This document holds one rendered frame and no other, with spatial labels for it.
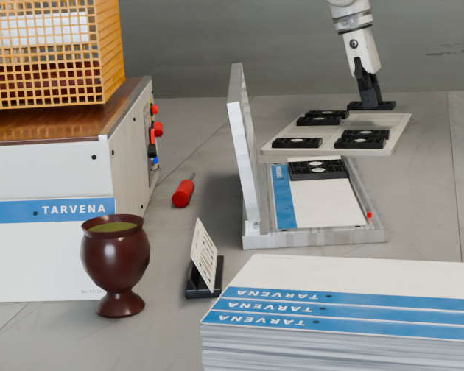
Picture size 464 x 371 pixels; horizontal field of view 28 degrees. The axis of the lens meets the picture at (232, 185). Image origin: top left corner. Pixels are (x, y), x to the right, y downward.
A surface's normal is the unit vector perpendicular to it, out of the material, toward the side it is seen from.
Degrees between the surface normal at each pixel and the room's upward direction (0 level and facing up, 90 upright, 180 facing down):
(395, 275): 0
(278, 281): 0
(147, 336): 0
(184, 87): 90
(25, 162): 90
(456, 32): 90
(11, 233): 69
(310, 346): 90
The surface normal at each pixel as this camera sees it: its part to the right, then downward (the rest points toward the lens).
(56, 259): -0.10, -0.11
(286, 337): -0.29, 0.25
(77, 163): -0.02, 0.25
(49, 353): -0.06, -0.97
